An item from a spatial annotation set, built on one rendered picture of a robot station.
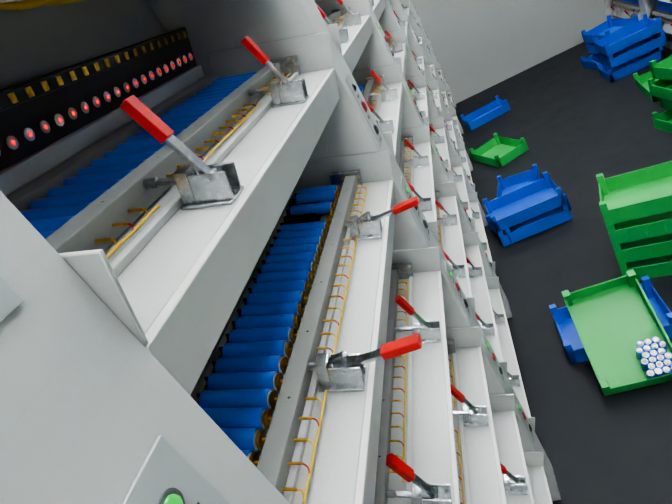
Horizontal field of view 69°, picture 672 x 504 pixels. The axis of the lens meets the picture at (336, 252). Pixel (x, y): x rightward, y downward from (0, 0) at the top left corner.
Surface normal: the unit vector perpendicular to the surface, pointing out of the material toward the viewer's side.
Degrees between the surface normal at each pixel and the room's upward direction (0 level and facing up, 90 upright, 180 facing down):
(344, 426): 19
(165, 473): 90
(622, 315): 26
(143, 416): 90
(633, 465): 0
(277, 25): 90
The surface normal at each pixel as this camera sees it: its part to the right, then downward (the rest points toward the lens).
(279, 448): -0.18, -0.85
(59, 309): 0.86, -0.36
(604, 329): -0.50, -0.47
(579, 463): -0.48, -0.78
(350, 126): -0.14, 0.52
